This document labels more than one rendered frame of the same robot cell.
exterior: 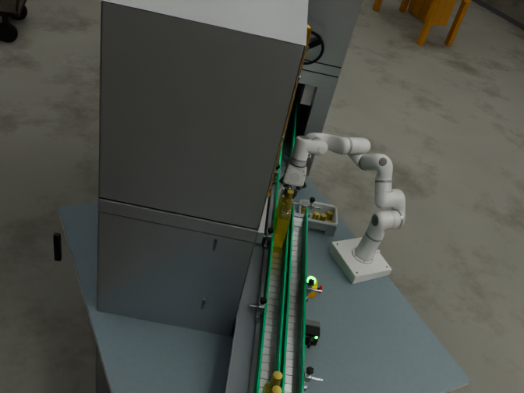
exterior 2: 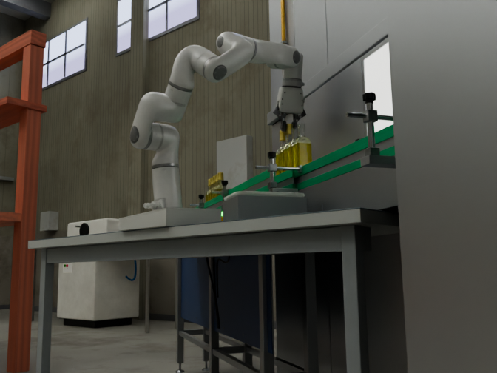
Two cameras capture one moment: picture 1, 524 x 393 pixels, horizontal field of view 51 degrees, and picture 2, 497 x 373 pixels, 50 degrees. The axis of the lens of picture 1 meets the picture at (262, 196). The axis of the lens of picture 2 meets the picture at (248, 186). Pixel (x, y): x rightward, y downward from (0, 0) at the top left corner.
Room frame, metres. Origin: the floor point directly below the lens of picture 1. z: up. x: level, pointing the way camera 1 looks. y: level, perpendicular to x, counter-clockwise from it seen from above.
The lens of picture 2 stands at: (4.07, -0.79, 0.61)
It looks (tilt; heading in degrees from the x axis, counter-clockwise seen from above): 9 degrees up; 166
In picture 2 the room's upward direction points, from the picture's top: 1 degrees counter-clockwise
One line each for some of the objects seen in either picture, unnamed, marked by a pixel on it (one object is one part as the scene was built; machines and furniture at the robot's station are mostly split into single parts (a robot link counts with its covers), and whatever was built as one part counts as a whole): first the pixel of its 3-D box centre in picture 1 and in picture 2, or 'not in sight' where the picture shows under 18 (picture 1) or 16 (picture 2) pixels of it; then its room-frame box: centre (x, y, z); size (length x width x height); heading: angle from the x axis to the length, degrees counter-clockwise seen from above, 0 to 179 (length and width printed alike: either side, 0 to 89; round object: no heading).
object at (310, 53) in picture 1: (306, 47); not in sight; (3.15, -0.04, 1.49); 0.21 x 0.05 x 0.21; 94
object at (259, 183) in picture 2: (301, 348); (211, 207); (1.44, -0.31, 0.92); 1.75 x 0.01 x 0.08; 4
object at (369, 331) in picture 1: (250, 290); (286, 241); (1.85, -0.06, 0.73); 1.58 x 1.52 x 0.04; 35
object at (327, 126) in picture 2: not in sight; (364, 107); (2.46, 0.03, 1.15); 0.90 x 0.03 x 0.34; 4
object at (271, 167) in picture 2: (305, 206); (278, 170); (2.34, -0.24, 0.95); 0.17 x 0.03 x 0.12; 94
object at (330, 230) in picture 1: (311, 217); (271, 212); (2.46, -0.30, 0.79); 0.27 x 0.17 x 0.08; 94
